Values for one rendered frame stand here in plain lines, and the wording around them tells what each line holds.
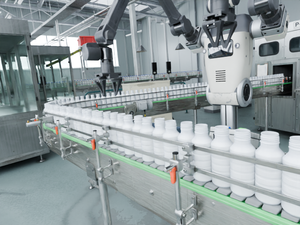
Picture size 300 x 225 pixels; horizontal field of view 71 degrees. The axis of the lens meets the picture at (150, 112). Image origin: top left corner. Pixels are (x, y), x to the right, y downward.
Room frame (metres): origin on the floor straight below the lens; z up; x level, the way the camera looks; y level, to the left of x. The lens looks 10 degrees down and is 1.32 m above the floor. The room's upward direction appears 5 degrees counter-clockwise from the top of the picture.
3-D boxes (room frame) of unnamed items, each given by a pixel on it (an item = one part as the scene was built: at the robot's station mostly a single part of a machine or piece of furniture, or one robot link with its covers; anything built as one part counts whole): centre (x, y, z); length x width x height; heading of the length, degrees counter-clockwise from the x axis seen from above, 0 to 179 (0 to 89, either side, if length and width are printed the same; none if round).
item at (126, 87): (5.38, 0.05, 0.59); 1.10 x 0.62 x 1.18; 114
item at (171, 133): (0.67, -0.06, 1.08); 0.06 x 0.06 x 0.17
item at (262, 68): (4.10, -2.23, 1.22); 0.23 x 0.04 x 0.32; 24
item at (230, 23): (0.72, -0.26, 1.44); 0.07 x 0.07 x 0.09; 41
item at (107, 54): (0.93, 0.17, 1.42); 0.07 x 0.06 x 0.07; 132
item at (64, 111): (1.38, 0.56, 1.08); 0.06 x 0.06 x 0.17
